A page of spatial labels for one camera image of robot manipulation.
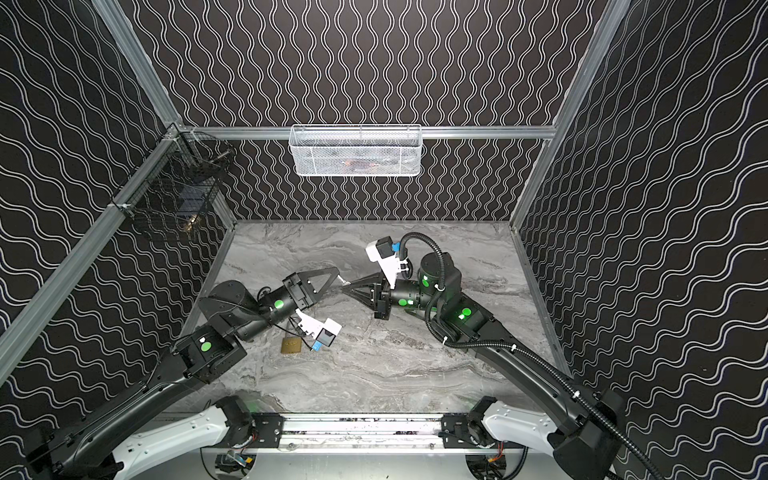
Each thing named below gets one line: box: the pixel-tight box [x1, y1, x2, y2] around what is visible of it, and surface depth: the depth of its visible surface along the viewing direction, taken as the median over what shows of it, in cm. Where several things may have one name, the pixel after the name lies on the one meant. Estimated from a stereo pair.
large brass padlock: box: [281, 337, 302, 354], surface depth 90 cm
